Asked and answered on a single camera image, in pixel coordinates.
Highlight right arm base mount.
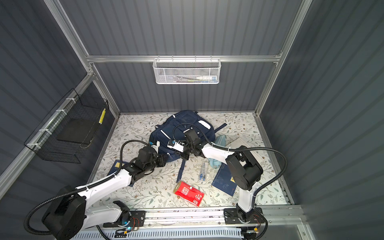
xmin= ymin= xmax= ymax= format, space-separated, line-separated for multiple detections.
xmin=223 ymin=208 xmax=266 ymax=225

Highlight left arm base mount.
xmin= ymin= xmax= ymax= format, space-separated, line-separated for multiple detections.
xmin=103 ymin=211 xmax=147 ymax=228

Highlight red paper box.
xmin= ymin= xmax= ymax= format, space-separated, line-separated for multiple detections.
xmin=174 ymin=181 xmax=205 ymax=207

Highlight navy book yellow label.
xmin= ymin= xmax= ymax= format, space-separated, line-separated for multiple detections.
xmin=212 ymin=164 xmax=238 ymax=197
xmin=107 ymin=160 xmax=134 ymax=187

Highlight navy blue student backpack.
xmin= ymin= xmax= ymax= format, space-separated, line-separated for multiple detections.
xmin=148 ymin=109 xmax=228 ymax=183

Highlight floral table mat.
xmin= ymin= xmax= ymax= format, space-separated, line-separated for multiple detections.
xmin=94 ymin=113 xmax=290 ymax=209

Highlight clear pack of pens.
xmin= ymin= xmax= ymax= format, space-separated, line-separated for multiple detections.
xmin=199 ymin=162 xmax=208 ymax=182

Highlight white wire mesh basket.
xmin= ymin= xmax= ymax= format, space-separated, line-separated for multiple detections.
xmin=153 ymin=56 xmax=222 ymax=85

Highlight light teal pencil pouch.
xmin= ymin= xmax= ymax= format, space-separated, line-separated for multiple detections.
xmin=208 ymin=134 xmax=228 ymax=169

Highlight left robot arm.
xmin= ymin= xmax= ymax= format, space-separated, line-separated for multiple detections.
xmin=24 ymin=142 xmax=166 ymax=240

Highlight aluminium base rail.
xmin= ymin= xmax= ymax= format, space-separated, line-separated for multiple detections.
xmin=135 ymin=205 xmax=308 ymax=229

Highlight black wire wall basket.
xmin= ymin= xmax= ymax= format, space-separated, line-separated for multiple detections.
xmin=25 ymin=91 xmax=109 ymax=164

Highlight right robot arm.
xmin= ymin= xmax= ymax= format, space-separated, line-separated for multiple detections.
xmin=167 ymin=124 xmax=288 ymax=223

